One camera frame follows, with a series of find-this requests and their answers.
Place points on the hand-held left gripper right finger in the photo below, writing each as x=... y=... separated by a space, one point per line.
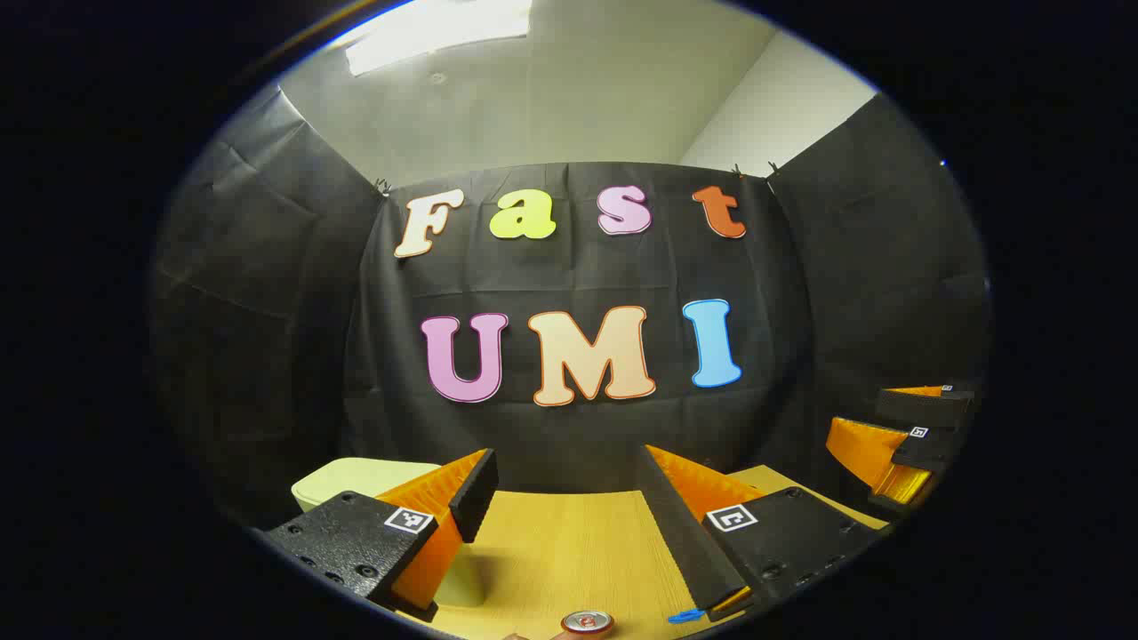
x=685 y=533

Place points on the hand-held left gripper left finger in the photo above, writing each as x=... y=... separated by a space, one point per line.
x=476 y=498

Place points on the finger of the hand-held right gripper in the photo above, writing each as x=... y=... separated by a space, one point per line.
x=867 y=453
x=925 y=407

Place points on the blue paper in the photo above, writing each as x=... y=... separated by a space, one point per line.
x=685 y=615

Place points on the pale green desktop garbage bin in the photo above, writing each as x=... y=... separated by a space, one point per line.
x=356 y=480

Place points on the red pop can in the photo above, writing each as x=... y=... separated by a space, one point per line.
x=587 y=622

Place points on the wooden desktop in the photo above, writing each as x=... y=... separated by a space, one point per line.
x=569 y=551

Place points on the black backdrop cloth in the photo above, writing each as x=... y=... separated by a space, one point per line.
x=569 y=436

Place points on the ceiling light panel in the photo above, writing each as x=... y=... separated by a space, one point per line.
x=436 y=31

